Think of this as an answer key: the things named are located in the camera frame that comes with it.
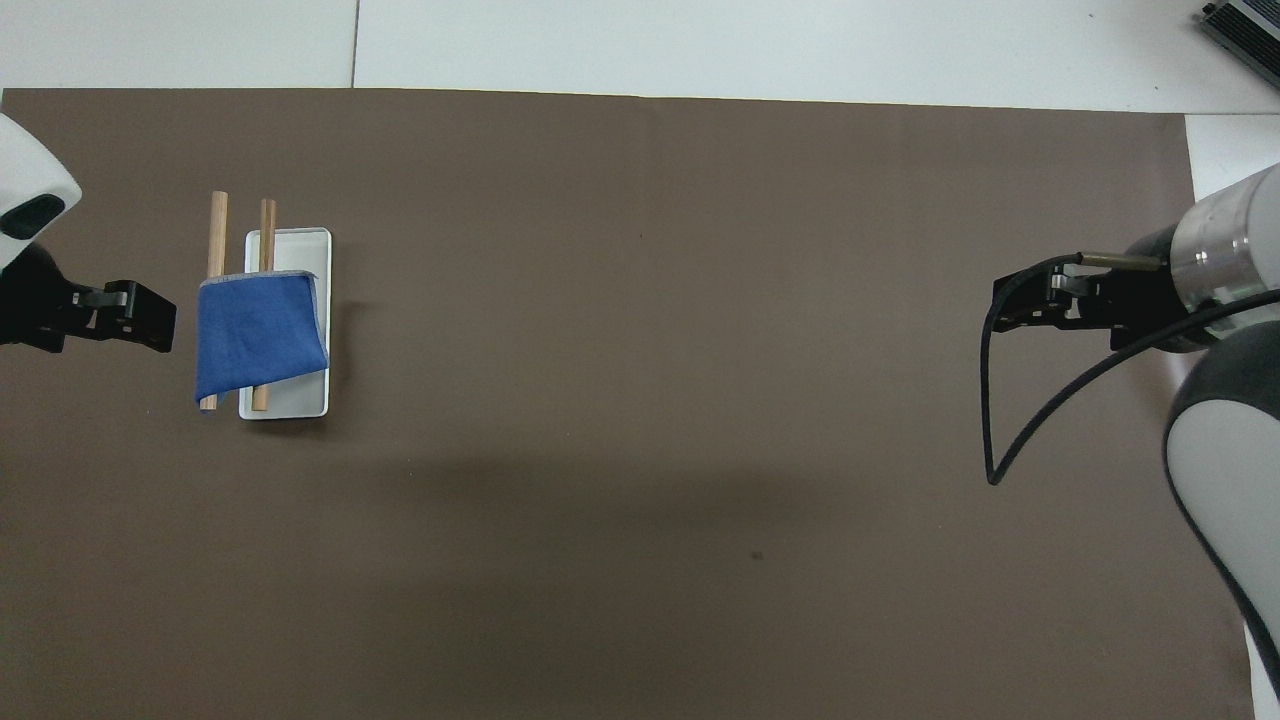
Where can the blue towel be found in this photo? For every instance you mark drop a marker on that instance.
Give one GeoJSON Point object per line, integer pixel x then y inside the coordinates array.
{"type": "Point", "coordinates": [255, 335]}

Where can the grey ribbed metal device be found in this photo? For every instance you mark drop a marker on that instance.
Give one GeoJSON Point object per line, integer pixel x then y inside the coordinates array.
{"type": "Point", "coordinates": [1250, 25]}

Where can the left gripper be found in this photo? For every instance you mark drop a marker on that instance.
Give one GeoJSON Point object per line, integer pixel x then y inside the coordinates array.
{"type": "Point", "coordinates": [30, 300]}

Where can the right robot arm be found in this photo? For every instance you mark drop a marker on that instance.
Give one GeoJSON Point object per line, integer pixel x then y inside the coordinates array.
{"type": "Point", "coordinates": [1225, 450]}

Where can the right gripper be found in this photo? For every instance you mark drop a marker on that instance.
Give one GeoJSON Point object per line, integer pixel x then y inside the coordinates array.
{"type": "Point", "coordinates": [1145, 295]}

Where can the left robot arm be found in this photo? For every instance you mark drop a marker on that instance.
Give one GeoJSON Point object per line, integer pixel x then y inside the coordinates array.
{"type": "Point", "coordinates": [30, 175]}

